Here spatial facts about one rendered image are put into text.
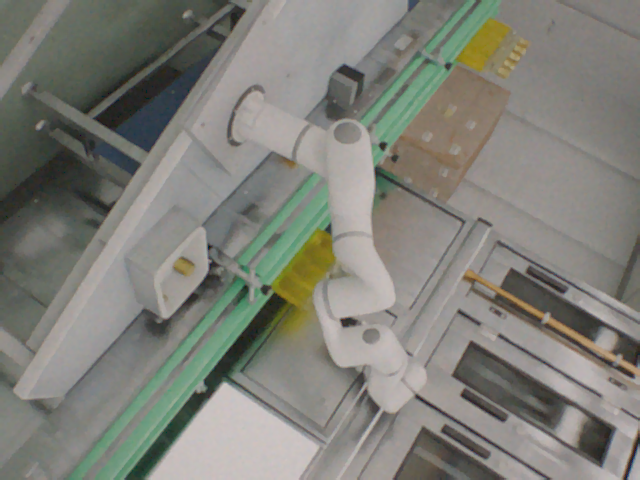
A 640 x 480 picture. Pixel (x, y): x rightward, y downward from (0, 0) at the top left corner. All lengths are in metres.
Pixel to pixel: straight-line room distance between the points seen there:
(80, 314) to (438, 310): 1.05
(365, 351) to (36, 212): 1.24
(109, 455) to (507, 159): 5.68
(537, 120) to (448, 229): 5.19
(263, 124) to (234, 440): 0.82
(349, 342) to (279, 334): 0.51
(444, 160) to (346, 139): 4.13
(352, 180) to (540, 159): 5.69
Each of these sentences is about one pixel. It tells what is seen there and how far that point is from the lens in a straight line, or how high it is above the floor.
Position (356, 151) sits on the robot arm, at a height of 1.08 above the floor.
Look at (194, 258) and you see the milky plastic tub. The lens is 1.58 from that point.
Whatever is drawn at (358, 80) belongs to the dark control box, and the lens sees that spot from 1.94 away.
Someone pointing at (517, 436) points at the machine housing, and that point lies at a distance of 1.91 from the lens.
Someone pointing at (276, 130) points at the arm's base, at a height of 0.88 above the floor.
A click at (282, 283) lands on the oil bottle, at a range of 1.71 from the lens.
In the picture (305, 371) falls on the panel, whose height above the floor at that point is 1.16.
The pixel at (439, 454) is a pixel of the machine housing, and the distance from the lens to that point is 1.82.
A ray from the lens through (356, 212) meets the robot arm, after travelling 1.28.
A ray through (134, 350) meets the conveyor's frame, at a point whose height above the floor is 0.81.
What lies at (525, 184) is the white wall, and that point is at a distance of 6.56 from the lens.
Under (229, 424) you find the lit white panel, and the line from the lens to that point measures 1.71.
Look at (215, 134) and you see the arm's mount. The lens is 1.39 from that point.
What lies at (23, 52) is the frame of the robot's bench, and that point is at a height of 0.20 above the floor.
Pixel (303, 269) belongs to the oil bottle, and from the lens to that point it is 1.73.
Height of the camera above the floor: 1.39
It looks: 13 degrees down
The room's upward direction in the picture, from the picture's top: 121 degrees clockwise
